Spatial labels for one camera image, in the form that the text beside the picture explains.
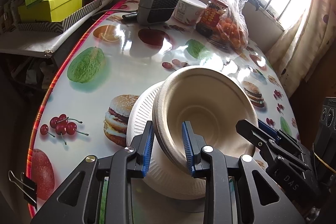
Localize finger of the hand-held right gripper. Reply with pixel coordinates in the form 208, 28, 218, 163
235, 119, 280, 161
257, 119, 292, 143

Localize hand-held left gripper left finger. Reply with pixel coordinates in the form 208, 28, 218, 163
31, 120, 156, 224

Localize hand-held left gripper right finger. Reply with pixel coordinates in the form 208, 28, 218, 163
182, 120, 306, 224

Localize food print tablecloth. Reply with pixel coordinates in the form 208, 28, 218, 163
26, 0, 301, 216

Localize dotted beige curtain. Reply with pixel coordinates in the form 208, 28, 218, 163
265, 0, 336, 101

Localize plastic bag of oranges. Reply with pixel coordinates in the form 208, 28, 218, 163
202, 0, 249, 50

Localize red label glass jar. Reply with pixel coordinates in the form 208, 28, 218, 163
194, 0, 229, 38

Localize black binder clip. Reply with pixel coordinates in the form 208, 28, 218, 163
8, 170, 37, 209

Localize white plastic tub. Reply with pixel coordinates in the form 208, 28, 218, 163
173, 0, 208, 27

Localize small black remote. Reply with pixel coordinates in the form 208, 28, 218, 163
122, 13, 139, 22

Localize black white striped box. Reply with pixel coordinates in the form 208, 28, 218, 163
17, 0, 103, 33

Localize white board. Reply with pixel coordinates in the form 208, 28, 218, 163
0, 0, 117, 58

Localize yellow-green box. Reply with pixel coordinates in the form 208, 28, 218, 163
18, 0, 84, 22

